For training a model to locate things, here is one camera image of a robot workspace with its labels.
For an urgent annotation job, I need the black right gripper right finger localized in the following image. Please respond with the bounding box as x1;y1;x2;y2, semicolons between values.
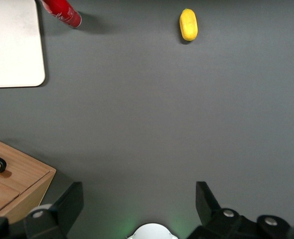
186;181;294;239

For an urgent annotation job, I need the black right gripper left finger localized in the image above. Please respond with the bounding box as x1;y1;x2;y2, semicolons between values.
0;181;84;239

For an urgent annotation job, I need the white rectangular tray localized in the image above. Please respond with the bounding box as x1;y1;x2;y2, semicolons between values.
0;0;46;89

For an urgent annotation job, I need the light wooden box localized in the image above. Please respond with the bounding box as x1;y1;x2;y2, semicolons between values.
0;135;57;218

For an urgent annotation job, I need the white round wrist part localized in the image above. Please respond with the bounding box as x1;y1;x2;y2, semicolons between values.
126;223;179;239

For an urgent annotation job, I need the yellow lemon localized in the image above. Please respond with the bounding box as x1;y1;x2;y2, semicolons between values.
179;8;198;42

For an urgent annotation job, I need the red soda can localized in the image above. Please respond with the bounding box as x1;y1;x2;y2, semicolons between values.
40;0;82;29

